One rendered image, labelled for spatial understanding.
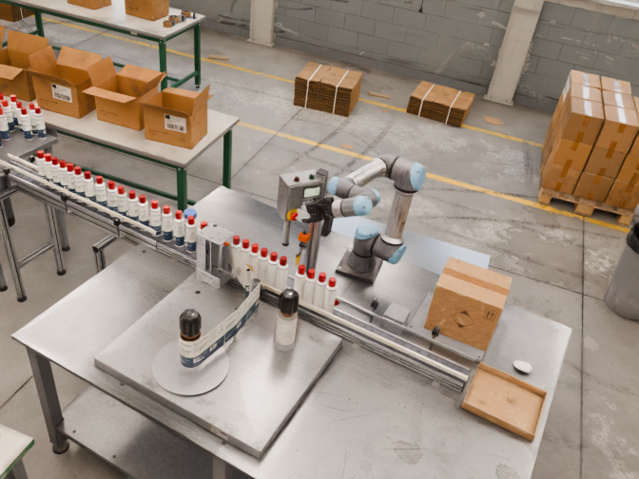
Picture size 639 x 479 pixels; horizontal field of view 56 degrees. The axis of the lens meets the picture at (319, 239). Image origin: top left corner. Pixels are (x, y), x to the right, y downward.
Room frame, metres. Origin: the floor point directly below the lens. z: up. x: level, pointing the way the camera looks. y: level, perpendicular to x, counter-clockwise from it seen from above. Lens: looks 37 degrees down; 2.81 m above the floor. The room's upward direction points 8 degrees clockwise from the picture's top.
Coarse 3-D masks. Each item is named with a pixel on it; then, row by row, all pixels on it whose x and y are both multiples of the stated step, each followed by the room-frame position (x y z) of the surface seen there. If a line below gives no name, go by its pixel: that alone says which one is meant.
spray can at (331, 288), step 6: (330, 282) 2.03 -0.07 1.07; (330, 288) 2.02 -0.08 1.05; (336, 288) 2.03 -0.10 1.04; (324, 294) 2.04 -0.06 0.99; (330, 294) 2.02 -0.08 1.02; (324, 300) 2.03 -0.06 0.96; (330, 300) 2.02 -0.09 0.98; (324, 306) 2.02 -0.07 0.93; (330, 306) 2.02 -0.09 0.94; (330, 312) 2.02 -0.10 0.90
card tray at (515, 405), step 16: (480, 368) 1.87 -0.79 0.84; (480, 384) 1.78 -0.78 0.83; (496, 384) 1.79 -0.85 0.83; (512, 384) 1.80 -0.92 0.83; (528, 384) 1.79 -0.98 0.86; (464, 400) 1.68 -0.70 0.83; (480, 400) 1.69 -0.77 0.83; (496, 400) 1.70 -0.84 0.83; (512, 400) 1.71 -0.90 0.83; (528, 400) 1.73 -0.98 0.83; (544, 400) 1.71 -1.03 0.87; (480, 416) 1.61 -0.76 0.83; (496, 416) 1.62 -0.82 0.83; (512, 416) 1.63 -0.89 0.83; (528, 416) 1.64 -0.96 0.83; (528, 432) 1.53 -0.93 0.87
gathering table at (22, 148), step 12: (12, 132) 3.26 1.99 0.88; (48, 132) 3.30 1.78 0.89; (12, 144) 3.12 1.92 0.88; (24, 144) 3.13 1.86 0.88; (36, 144) 3.15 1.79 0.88; (48, 144) 3.20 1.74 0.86; (0, 156) 2.97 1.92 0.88; (24, 156) 3.04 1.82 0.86; (60, 216) 3.23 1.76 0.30; (60, 228) 3.22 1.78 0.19; (60, 240) 3.23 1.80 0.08; (0, 264) 2.77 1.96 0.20; (0, 276) 2.76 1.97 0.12; (0, 288) 2.76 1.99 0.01
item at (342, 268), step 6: (348, 252) 2.55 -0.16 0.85; (342, 258) 2.50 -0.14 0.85; (342, 264) 2.44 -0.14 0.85; (378, 264) 2.48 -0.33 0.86; (336, 270) 2.40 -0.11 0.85; (342, 270) 2.40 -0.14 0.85; (348, 270) 2.40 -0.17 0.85; (378, 270) 2.46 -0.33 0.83; (348, 276) 2.38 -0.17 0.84; (354, 276) 2.37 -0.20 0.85; (360, 276) 2.37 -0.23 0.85; (366, 276) 2.37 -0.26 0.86; (372, 276) 2.38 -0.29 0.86; (366, 282) 2.35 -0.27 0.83; (372, 282) 2.34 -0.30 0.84
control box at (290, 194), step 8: (280, 176) 2.21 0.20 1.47; (288, 176) 2.21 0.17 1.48; (304, 176) 2.23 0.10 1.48; (280, 184) 2.20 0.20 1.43; (288, 184) 2.15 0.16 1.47; (296, 184) 2.16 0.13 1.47; (304, 184) 2.17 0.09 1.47; (312, 184) 2.19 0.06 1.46; (280, 192) 2.20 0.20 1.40; (288, 192) 2.14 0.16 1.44; (296, 192) 2.15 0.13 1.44; (320, 192) 2.22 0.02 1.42; (280, 200) 2.19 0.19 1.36; (288, 200) 2.14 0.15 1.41; (296, 200) 2.15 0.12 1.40; (304, 200) 2.18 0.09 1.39; (280, 208) 2.19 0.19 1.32; (288, 208) 2.14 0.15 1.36; (296, 208) 2.16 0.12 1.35; (288, 216) 2.14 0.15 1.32
